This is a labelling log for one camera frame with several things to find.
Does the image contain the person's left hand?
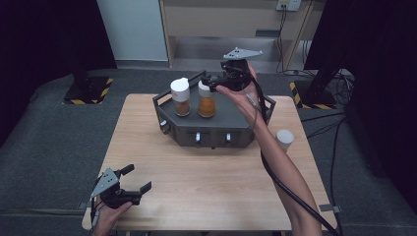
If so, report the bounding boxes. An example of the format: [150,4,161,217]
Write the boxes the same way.
[92,200,134,236]

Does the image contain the black floor cable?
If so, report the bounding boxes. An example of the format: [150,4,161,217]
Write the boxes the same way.
[300,111,349,236]

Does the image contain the spice jar with brown powder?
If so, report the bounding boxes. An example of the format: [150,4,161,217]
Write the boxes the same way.
[169,77,192,117]

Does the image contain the spice jar with orange powder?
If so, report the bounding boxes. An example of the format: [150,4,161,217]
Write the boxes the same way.
[197,80,217,119]

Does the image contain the person's right hand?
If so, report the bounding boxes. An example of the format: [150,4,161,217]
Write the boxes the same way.
[215,63,268,130]

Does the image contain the thick black gripper cable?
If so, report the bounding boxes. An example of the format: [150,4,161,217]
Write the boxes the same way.
[242,70,340,236]

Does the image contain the white wall socket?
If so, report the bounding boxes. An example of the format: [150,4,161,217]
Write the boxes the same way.
[275,0,302,12]

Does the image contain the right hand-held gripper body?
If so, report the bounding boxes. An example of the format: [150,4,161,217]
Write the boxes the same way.
[219,47,265,92]

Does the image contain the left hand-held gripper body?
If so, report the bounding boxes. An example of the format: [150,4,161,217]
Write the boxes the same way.
[89,167,143,209]

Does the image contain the thin gripper cable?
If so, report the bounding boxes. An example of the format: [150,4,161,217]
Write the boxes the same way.
[89,196,101,234]

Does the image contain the black curtain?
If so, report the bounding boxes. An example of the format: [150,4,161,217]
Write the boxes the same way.
[304,0,417,205]
[0,0,118,148]

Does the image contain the white panel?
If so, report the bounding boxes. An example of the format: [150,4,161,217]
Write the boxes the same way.
[96,0,169,63]

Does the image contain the dark grey spice rack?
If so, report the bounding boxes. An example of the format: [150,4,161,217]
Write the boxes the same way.
[151,70,277,149]

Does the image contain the black socket cable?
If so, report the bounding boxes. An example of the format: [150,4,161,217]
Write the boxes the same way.
[275,9,287,74]

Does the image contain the black stand with striped base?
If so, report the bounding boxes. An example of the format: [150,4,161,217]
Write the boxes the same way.
[63,55,115,106]
[289,67,349,111]

